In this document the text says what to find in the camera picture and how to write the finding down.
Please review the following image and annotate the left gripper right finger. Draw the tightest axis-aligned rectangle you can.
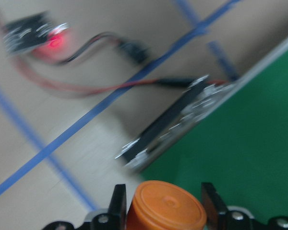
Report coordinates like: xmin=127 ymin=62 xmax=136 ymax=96
xmin=201 ymin=182 xmax=228 ymax=230

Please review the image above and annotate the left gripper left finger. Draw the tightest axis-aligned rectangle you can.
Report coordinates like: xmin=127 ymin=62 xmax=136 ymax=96
xmin=108 ymin=184 xmax=127 ymax=230

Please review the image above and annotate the orange cylinder labelled 4680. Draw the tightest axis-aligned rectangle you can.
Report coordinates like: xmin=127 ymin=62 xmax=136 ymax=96
xmin=126 ymin=180 xmax=207 ymax=230

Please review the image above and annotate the green conveyor belt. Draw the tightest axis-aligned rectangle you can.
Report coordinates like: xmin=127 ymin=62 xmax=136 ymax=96
xmin=119 ymin=38 xmax=288 ymax=230

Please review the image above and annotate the small motor controller board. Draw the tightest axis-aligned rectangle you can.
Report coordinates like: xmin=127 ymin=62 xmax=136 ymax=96
xmin=2 ymin=11 xmax=69 ymax=55

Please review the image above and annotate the red black power cable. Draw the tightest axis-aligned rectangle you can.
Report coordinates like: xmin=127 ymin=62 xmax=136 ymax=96
xmin=0 ymin=4 xmax=231 ymax=96

